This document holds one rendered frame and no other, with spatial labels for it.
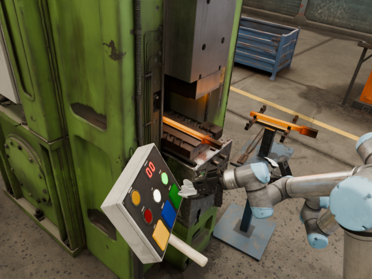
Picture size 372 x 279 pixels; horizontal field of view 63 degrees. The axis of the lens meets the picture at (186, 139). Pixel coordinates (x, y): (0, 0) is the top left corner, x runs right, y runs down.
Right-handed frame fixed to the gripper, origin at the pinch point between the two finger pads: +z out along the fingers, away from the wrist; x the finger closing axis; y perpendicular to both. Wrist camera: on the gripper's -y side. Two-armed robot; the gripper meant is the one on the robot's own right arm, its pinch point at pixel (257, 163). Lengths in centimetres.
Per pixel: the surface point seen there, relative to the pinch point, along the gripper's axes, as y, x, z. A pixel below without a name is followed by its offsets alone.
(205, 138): -1.4, -1.2, 29.5
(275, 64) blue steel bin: 74, 353, 126
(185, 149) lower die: 2.0, -12.2, 33.8
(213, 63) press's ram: -41, 0, 31
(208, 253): 100, 10, 21
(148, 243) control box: -4, -69, 6
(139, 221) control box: -11, -69, 10
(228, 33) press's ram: -53, 9, 31
